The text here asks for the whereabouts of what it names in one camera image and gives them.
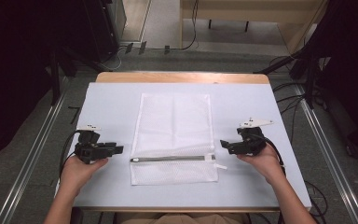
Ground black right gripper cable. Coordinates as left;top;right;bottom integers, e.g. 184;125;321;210
254;133;286;176

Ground wooden table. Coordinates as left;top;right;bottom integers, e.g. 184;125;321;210
73;71;282;215

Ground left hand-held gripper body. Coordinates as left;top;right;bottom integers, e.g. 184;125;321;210
74;123;108;165

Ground white table mat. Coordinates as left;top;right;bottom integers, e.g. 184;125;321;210
54;81;313;210

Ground black curtain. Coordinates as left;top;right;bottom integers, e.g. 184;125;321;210
301;0;358;161
0;0;90;164

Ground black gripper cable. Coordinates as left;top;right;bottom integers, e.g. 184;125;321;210
254;133;286;176
58;130;82;182

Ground black cabinet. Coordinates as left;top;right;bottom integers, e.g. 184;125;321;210
83;0;128;63

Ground person's right hand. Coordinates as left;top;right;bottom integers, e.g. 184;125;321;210
236;144;286;187

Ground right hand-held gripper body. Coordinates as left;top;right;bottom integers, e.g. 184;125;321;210
233;117;275;157

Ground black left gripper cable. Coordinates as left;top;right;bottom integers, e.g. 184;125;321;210
58;130;82;182

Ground black tripod stand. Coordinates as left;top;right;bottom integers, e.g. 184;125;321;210
254;46;324;110

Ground bundle of black floor cables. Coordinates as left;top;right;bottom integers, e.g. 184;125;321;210
271;81;307;146

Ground black metal stand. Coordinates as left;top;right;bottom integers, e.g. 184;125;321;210
48;46;78;106

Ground black hanging cable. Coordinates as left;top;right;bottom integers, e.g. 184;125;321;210
180;0;200;51

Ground white floor cable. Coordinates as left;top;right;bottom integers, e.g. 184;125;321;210
103;46;129;72

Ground white mesh laundry bag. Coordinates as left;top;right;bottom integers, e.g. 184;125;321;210
129;91;228;187

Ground wooden bench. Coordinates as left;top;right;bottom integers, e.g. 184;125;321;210
180;0;328;54

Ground metal floor rail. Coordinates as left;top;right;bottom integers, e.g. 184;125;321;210
0;88;69;224
293;83;358;224

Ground person's left hand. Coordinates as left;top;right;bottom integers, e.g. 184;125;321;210
60;155;109;195

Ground person's beige trousers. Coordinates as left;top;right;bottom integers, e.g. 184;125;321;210
115;212;250;224

